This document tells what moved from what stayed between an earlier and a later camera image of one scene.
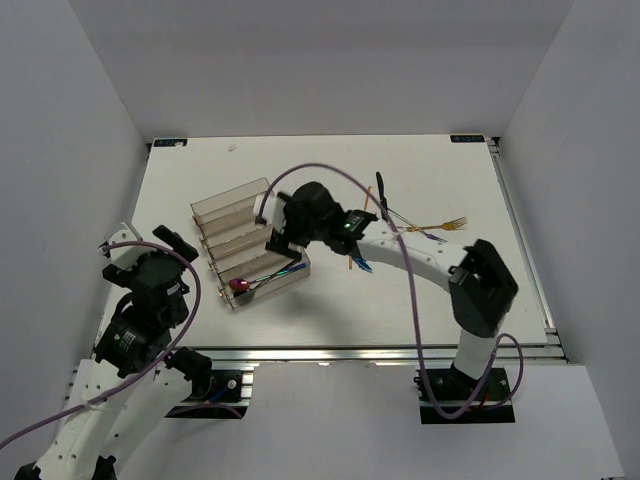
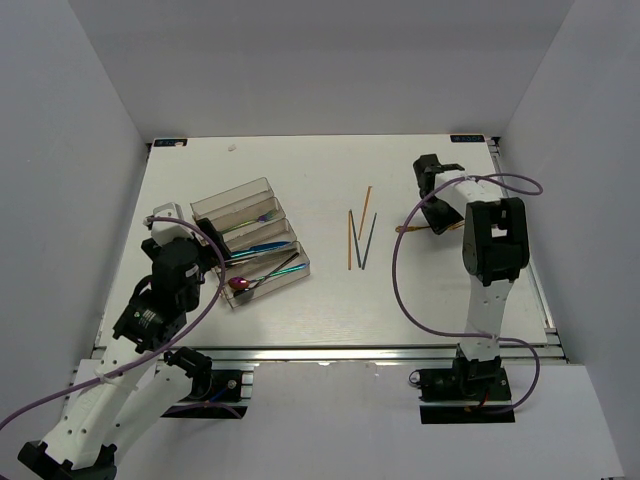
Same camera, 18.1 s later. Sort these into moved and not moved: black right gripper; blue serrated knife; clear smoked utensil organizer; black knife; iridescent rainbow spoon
Moved: blue serrated knife; black knife; black right gripper
Not moved: iridescent rainbow spoon; clear smoked utensil organizer
